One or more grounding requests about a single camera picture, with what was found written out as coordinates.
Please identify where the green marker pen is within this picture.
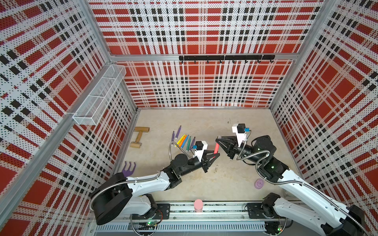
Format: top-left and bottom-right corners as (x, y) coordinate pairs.
(187, 136), (192, 149)

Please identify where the wooden roller tool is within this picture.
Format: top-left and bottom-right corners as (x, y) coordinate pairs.
(130, 126), (150, 148)

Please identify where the purple toy garden fork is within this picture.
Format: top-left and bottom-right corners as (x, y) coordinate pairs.
(122, 161), (136, 177)

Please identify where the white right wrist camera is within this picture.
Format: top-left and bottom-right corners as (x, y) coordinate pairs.
(232, 124), (251, 147)

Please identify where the base circuit board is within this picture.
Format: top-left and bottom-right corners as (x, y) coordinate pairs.
(264, 221), (287, 236)
(138, 221), (158, 231)

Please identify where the pink cylinder on rail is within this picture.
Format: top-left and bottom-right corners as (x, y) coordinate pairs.
(194, 199), (203, 212)

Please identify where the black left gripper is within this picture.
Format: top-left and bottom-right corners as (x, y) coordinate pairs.
(179, 151), (219, 178)

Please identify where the yellow marker pen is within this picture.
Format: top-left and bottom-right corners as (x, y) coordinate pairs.
(177, 134), (186, 145)

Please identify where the white wire mesh basket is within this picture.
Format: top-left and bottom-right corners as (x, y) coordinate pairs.
(73, 65), (126, 126)

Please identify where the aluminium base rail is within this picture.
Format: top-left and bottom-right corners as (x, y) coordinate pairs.
(94, 201), (296, 234)

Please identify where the violet marker pen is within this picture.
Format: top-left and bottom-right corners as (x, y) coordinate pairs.
(175, 126), (182, 139)

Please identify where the blue marker pen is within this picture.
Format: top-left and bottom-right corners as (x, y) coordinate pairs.
(181, 135), (189, 148)

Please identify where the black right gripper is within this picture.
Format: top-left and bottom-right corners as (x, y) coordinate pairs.
(217, 135), (264, 166)

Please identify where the orange marker pen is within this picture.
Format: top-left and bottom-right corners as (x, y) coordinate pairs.
(178, 135), (187, 147)

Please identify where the light purple marker pen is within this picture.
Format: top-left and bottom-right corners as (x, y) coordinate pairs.
(190, 137), (195, 149)

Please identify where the pink marker pen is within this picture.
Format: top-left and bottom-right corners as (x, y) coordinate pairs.
(214, 143), (220, 154)

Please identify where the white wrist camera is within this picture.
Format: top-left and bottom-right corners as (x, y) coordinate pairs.
(232, 124), (251, 147)
(193, 141), (208, 162)

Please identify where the right base circuit board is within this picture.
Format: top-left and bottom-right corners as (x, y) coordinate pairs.
(264, 221), (287, 236)

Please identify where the left base circuit board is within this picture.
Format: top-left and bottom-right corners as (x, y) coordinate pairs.
(138, 221), (158, 231)

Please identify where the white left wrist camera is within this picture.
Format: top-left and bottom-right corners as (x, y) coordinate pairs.
(193, 141), (208, 162)

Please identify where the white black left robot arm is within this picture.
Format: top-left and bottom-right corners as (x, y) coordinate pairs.
(89, 150), (220, 225)

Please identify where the black hook rail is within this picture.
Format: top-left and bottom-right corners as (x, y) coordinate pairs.
(179, 55), (276, 62)

